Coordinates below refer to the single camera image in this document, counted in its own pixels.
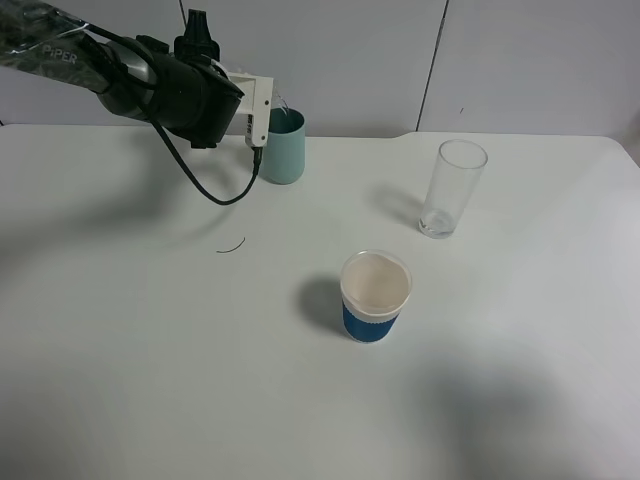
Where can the white paper cup blue sleeve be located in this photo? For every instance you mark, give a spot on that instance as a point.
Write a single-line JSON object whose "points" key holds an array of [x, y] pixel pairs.
{"points": [[375, 286]]}

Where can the clear bottle with green label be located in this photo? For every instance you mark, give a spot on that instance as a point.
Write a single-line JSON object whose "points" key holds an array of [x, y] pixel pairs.
{"points": [[278, 103]]}

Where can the tall clear drinking glass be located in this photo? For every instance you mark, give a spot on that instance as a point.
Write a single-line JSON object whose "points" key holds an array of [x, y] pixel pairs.
{"points": [[457, 170]]}

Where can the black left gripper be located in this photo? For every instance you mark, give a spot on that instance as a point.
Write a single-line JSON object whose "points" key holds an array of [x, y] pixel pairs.
{"points": [[195, 100]]}

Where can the teal green cup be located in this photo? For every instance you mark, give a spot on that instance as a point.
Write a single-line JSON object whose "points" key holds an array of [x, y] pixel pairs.
{"points": [[284, 153]]}

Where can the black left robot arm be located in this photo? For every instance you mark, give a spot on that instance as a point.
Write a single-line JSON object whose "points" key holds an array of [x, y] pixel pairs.
{"points": [[43, 40]]}

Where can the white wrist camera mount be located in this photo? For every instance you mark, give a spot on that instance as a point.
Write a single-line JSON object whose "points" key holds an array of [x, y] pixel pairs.
{"points": [[256, 103]]}

